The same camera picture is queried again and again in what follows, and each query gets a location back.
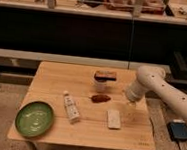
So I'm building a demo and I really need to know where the brown scrub sponge block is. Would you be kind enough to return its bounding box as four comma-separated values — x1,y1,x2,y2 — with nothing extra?
94,70,117,81

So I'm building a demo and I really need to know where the wooden table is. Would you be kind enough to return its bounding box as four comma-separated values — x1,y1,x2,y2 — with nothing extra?
23,61,156,150

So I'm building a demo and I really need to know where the brown sausage toy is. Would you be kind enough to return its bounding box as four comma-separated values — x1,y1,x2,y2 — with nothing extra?
90,94,111,103

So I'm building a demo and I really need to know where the green ceramic bowl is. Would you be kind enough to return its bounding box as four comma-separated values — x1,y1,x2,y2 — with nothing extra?
14,101,55,138

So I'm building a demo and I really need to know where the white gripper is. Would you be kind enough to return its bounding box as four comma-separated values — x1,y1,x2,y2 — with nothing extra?
125,81,146,102

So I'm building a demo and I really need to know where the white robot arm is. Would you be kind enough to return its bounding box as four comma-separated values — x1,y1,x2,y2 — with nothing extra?
125,66,187,123

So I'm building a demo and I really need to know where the long wooden bench shelf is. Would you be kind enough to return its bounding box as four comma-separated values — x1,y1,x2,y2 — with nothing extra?
0,49,171,73

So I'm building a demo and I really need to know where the white tube bottle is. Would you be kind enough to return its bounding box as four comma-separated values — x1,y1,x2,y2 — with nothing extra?
63,91,81,124

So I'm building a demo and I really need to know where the white rectangular sponge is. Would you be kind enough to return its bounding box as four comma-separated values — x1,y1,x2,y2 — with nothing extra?
107,109,121,129

